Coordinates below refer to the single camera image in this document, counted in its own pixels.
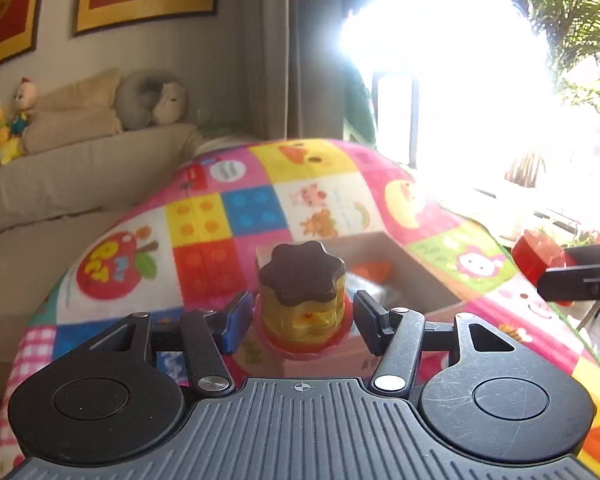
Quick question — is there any grey curtain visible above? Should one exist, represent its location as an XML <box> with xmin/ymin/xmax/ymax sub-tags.
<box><xmin>240</xmin><ymin>0</ymin><xmax>370</xmax><ymax>140</ymax></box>

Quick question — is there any beige folded blanket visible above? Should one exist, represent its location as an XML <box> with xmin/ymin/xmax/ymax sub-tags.
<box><xmin>22</xmin><ymin>68</ymin><xmax>123</xmax><ymax>154</ymax></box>

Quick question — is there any beige sofa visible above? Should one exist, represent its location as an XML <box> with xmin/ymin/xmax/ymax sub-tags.
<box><xmin>0</xmin><ymin>122</ymin><xmax>261</xmax><ymax>401</ymax></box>

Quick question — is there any cartoon boy plush doll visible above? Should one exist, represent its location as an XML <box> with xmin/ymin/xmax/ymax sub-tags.
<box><xmin>10</xmin><ymin>77</ymin><xmax>38</xmax><ymax>136</ymax></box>

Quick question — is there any red round plastic lid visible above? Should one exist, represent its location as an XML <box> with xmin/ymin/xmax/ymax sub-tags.
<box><xmin>510</xmin><ymin>230</ymin><xmax>576</xmax><ymax>286</ymax></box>

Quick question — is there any grey bear neck pillow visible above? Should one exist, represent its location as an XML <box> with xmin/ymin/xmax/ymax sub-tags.
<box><xmin>114</xmin><ymin>70</ymin><xmax>188</xmax><ymax>130</ymax></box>

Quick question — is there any pink cardboard box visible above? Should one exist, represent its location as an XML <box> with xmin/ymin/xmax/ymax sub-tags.
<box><xmin>233</xmin><ymin>232</ymin><xmax>463</xmax><ymax>378</ymax></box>

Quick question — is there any colourful cartoon play mat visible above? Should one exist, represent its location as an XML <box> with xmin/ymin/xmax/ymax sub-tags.
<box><xmin>0</xmin><ymin>140</ymin><xmax>600</xmax><ymax>479</ymax></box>

